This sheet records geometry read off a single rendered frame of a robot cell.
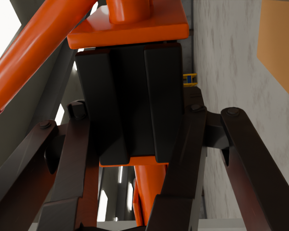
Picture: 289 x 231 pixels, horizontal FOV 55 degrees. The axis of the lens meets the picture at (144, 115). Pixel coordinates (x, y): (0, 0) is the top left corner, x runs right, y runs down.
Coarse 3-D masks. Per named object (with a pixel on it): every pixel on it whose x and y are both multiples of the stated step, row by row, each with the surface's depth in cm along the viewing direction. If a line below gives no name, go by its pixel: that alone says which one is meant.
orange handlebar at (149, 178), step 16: (112, 0) 14; (128, 0) 13; (144, 0) 14; (112, 16) 14; (128, 16) 14; (144, 16) 14; (144, 176) 19; (160, 176) 19; (144, 192) 20; (160, 192) 20; (144, 208) 21; (144, 224) 22
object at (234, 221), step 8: (32, 224) 322; (104, 224) 310; (112, 224) 309; (120, 224) 308; (128, 224) 306; (136, 224) 305; (200, 224) 296; (208, 224) 294; (216, 224) 293; (224, 224) 292; (232, 224) 291; (240, 224) 290
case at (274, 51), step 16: (272, 0) 29; (272, 16) 29; (288, 16) 25; (272, 32) 29; (288, 32) 26; (272, 48) 30; (288, 48) 26; (272, 64) 30; (288, 64) 26; (288, 80) 26
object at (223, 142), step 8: (184, 88) 18; (192, 88) 18; (184, 96) 17; (192, 96) 17; (200, 96) 17; (184, 104) 16; (208, 112) 15; (208, 120) 14; (216, 120) 14; (208, 128) 14; (216, 128) 14; (208, 136) 14; (216, 136) 14; (224, 136) 14; (208, 144) 15; (216, 144) 14; (224, 144) 14
